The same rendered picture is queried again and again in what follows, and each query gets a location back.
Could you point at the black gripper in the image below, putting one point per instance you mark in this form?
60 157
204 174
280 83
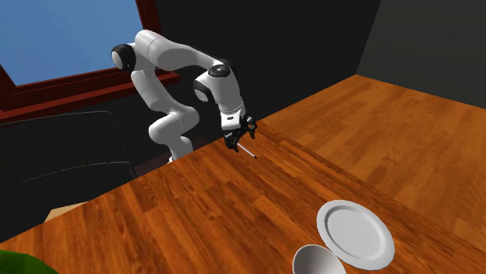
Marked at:
240 132

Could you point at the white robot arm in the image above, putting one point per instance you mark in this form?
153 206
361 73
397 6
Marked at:
167 53

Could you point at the white thin pen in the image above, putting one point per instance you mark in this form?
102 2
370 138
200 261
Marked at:
247 152

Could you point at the brown wooden table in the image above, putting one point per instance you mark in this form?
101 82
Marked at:
212 212

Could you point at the white bowl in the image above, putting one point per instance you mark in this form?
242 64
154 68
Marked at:
317 261

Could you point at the white plate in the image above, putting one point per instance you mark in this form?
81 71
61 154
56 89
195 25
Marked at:
355 233

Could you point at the red framed window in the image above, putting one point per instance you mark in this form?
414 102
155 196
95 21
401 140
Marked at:
57 34

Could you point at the green rounded object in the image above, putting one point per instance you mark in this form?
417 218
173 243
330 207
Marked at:
22 265

